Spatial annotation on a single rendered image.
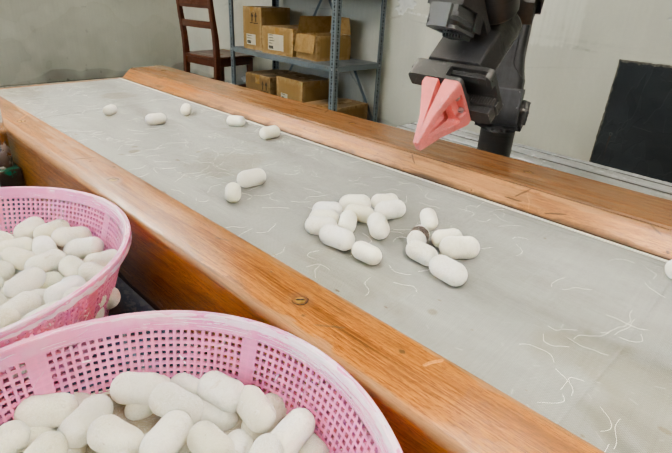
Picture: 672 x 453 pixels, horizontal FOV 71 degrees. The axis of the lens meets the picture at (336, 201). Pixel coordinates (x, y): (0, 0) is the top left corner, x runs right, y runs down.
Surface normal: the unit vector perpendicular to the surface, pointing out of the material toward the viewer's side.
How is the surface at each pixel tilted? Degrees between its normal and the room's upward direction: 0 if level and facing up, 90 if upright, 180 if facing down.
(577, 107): 90
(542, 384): 0
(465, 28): 90
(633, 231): 45
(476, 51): 41
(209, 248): 0
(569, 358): 0
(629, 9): 90
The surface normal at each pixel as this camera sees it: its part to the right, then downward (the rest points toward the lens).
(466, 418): 0.04, -0.91
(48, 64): 0.69, 0.32
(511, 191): -0.45, -0.46
